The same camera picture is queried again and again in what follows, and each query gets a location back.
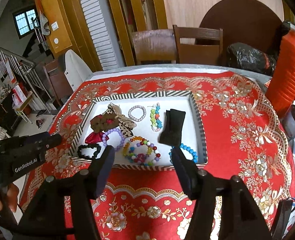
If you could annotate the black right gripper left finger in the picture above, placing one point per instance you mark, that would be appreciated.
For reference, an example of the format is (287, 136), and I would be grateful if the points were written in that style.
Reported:
(99, 171)

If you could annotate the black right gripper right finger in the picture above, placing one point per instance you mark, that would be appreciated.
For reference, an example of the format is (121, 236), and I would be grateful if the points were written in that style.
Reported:
(187, 173)

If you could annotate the black scrunchie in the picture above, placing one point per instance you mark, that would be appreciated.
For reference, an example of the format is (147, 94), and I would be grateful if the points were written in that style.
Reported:
(89, 151)

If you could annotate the red satin scrunchie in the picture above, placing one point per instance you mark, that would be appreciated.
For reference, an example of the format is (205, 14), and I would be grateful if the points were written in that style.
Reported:
(94, 138)

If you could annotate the leopard print hair bow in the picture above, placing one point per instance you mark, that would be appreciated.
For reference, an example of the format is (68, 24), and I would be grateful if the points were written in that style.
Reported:
(113, 118)

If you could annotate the striped white jewelry tray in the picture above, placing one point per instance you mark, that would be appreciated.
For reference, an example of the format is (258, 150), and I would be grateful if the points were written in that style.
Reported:
(193, 134)

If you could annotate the person's left hand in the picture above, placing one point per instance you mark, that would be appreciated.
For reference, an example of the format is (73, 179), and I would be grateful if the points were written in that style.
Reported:
(11, 197)

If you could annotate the red floral tablecloth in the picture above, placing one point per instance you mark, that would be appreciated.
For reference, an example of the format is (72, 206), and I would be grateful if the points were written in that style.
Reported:
(243, 137)

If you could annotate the metal stair railing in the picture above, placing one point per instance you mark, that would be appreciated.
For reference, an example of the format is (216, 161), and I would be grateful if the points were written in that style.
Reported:
(29, 72)

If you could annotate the black phone on table edge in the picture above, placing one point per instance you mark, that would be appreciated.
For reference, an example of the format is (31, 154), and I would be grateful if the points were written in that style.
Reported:
(281, 219)

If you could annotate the white louvered door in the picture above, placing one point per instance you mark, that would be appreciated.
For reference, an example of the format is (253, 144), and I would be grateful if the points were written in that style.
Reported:
(99, 34)

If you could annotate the clear container with black lid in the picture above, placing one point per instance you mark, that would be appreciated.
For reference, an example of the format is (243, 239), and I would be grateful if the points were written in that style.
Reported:
(288, 123)

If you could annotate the dark wooden chair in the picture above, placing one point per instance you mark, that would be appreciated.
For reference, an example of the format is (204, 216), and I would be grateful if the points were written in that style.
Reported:
(198, 45)

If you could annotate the black plastic bag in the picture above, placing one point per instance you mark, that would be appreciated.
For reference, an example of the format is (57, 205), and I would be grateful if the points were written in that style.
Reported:
(245, 57)

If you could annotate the orange ribbed plastic jug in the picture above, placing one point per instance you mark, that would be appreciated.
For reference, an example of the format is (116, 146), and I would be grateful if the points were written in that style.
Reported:
(281, 90)

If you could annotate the round dark wooden tabletop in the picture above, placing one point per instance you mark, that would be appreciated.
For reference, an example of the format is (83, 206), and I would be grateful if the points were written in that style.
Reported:
(246, 21)

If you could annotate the window with dark frame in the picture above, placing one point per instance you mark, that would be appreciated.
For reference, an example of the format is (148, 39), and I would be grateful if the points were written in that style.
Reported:
(25, 21)

